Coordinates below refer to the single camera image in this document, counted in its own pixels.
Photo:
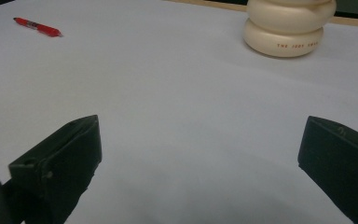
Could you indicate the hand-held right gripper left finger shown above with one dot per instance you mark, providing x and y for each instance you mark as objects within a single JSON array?
[{"x": 62, "y": 161}]

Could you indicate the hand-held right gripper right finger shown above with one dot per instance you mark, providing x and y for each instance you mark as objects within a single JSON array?
[{"x": 341, "y": 165}]

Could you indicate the red pen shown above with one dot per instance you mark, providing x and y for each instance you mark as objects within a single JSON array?
[{"x": 38, "y": 27}]

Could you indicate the cream ribbed pen holder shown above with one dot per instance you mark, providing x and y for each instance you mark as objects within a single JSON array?
[{"x": 287, "y": 26}]

